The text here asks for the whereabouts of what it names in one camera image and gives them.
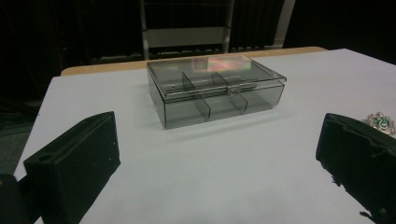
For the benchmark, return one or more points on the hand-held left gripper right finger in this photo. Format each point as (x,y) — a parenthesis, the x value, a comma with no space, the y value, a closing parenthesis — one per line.
(361,155)

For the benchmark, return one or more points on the white table cover sheet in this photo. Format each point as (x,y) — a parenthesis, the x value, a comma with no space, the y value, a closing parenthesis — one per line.
(249,171)

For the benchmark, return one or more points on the metal floor rail frame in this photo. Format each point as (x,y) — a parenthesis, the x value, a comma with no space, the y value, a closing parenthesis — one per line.
(124,57)

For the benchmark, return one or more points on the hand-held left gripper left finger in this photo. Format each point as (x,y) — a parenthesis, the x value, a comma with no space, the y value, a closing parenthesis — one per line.
(74,161)

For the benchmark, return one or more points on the white slanted metal bar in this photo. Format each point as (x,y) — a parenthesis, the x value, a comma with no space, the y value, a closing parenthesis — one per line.
(285,21)

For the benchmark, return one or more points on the green and silver brooch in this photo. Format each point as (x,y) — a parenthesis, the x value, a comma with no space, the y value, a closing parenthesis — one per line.
(382,123)

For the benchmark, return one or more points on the white metal stand frame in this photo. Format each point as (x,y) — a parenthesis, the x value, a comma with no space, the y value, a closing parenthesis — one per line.
(186,36)

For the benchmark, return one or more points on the smoky transparent plastic compartment box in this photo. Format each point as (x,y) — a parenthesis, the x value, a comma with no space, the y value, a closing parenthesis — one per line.
(218,105)

